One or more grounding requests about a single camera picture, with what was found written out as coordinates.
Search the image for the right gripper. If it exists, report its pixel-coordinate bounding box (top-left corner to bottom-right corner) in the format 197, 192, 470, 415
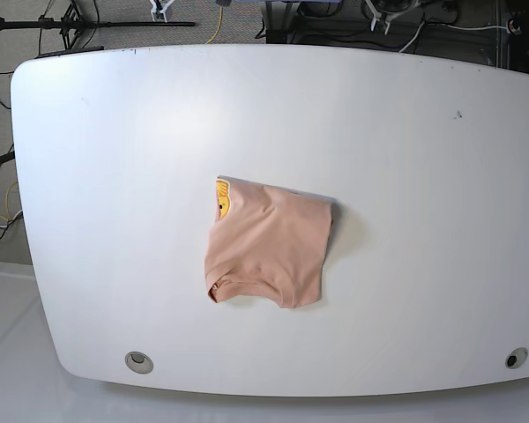
150, 0, 175, 21

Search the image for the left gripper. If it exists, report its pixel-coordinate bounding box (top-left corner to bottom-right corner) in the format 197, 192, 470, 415
365, 0, 419, 34

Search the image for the peach T-shirt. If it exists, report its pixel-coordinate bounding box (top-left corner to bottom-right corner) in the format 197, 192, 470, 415
205, 177, 333, 308

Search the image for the black tripod stand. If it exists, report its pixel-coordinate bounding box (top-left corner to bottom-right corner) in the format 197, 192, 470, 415
0, 18, 196, 35

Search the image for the left table grommet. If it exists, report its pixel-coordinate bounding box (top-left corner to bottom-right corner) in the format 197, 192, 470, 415
124, 352, 153, 375

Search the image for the table grommet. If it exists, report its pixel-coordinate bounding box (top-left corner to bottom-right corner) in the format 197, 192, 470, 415
505, 347, 528, 369
124, 352, 153, 375

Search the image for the right table grommet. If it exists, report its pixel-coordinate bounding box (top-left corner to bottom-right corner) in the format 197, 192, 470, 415
505, 347, 528, 369

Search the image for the yellow cable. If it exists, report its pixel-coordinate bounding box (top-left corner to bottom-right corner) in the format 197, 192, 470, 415
205, 0, 227, 46

